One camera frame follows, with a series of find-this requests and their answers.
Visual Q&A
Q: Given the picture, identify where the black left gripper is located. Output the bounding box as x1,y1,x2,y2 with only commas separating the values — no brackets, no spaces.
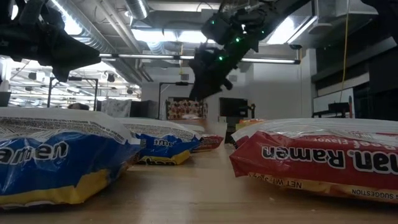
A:
20,0,101,83

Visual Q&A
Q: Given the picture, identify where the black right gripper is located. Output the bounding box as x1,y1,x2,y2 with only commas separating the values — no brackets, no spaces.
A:
188,45,238,101

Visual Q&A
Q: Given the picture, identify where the red beef ramen packet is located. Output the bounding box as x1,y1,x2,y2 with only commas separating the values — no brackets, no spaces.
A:
229,118,398,205
190,133,225,153

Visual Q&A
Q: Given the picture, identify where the orange chicken ramen packet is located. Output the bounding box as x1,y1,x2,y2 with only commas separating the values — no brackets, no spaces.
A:
238,118,266,126

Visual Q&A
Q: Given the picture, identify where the blue soy sauce ramen packet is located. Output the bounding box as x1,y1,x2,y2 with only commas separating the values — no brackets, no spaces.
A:
0,106,147,208
119,117,203,166

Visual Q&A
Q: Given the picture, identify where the black monitor on arm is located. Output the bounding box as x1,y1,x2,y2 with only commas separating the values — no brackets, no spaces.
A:
218,96,256,123

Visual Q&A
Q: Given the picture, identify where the red white patterned cloth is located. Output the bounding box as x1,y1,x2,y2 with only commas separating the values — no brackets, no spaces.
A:
167,98,208,121

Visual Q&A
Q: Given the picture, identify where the person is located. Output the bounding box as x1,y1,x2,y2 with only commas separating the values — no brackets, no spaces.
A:
67,102,91,111

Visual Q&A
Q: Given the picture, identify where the black box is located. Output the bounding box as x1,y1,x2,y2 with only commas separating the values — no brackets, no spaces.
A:
129,100,160,119

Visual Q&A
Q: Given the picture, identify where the long led light bar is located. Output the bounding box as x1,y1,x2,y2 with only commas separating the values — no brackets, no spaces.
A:
99,53,301,65

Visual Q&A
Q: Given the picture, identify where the bright ceiling light panel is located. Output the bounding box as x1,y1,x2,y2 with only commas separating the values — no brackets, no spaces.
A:
130,27,215,45

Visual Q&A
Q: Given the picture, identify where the white cloth cover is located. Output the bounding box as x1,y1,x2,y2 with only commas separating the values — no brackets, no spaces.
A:
99,98,133,119

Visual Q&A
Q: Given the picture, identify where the black screen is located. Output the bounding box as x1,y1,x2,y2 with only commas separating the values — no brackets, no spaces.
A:
0,91,12,108

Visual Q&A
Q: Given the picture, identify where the angled ceiling light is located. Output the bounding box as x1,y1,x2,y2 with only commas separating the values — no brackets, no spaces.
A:
266,14,318,45

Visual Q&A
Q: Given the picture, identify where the white board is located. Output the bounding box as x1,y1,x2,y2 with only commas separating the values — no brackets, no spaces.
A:
313,88,355,119

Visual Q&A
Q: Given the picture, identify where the black rack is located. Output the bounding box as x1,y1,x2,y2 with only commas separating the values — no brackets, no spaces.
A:
312,102,352,119

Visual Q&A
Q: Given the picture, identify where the silver spiral ceiling duct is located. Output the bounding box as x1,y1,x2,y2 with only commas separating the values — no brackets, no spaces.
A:
46,0,116,54
124,0,150,20

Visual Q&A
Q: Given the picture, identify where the black frame stand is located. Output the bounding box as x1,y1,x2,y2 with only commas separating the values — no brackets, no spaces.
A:
157,81,205,121
46,76,99,111

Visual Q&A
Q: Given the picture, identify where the yellow hanging cable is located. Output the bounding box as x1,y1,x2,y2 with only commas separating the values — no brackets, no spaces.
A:
340,0,350,103

